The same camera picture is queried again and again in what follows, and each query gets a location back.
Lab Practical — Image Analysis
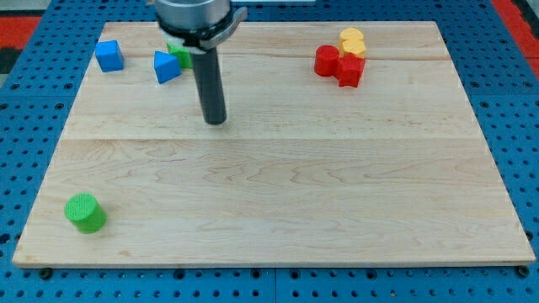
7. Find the red cylinder block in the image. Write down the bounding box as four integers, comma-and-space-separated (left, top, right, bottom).
314, 45, 339, 77

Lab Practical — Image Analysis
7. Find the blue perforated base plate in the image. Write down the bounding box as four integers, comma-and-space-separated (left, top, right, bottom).
1, 0, 538, 302

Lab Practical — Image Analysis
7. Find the red star block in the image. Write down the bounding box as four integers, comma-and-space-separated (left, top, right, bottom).
335, 54, 366, 88

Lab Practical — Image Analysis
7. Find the blue triangular block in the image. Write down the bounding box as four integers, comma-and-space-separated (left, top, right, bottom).
153, 50, 182, 84

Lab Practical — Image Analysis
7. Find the green cylinder block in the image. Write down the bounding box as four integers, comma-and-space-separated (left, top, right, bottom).
64, 193, 107, 234

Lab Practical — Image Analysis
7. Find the yellow hexagon block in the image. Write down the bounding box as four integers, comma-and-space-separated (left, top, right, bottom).
339, 40, 366, 59

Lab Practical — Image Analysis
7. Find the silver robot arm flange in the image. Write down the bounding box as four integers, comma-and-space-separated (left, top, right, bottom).
152, 0, 248, 55

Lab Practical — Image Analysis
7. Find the yellow cylinder block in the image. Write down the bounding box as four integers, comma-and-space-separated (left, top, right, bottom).
338, 27, 364, 50

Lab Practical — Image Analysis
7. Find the green star block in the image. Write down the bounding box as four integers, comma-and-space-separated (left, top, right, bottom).
167, 42, 193, 69

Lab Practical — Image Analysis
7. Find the light wooden board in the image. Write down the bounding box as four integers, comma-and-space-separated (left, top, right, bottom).
13, 21, 536, 268

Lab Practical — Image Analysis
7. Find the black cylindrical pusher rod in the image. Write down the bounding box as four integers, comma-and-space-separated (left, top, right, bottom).
190, 48, 227, 125

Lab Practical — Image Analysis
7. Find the blue cube block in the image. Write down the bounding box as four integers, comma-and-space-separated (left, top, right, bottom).
94, 40, 124, 72

